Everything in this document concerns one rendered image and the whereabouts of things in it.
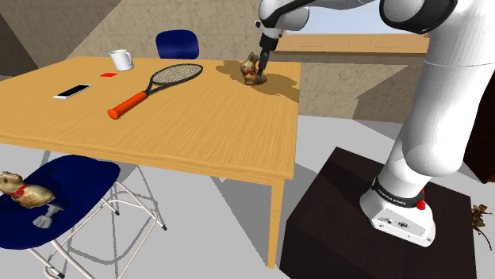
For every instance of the small red card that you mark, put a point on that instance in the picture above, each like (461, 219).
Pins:
(108, 74)

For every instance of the dark brown wooden cabinet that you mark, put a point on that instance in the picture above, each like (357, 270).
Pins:
(483, 147)

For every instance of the golden bunny figure red ribbon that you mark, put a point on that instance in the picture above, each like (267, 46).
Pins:
(249, 71)
(33, 195)

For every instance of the dark brown robot stand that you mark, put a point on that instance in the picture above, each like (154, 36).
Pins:
(332, 216)

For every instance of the brown dried plant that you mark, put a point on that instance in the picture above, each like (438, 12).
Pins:
(479, 216)

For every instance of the small grey metal tool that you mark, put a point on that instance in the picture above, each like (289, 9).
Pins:
(43, 221)

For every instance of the long wooden ledge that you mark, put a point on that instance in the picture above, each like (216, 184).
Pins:
(348, 42)

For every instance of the white mug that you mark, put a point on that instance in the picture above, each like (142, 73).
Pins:
(120, 60)

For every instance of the blue chair with white legs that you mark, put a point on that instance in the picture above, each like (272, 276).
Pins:
(178, 44)
(81, 181)

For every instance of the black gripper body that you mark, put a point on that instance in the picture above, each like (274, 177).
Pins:
(268, 42)

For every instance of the white-edged black smartphone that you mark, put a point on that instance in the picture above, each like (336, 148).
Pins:
(73, 91)

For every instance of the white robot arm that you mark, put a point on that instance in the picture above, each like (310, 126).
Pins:
(437, 116)

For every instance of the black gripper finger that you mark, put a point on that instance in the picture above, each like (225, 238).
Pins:
(263, 63)

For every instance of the light wooden table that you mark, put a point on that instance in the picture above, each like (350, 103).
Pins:
(201, 123)

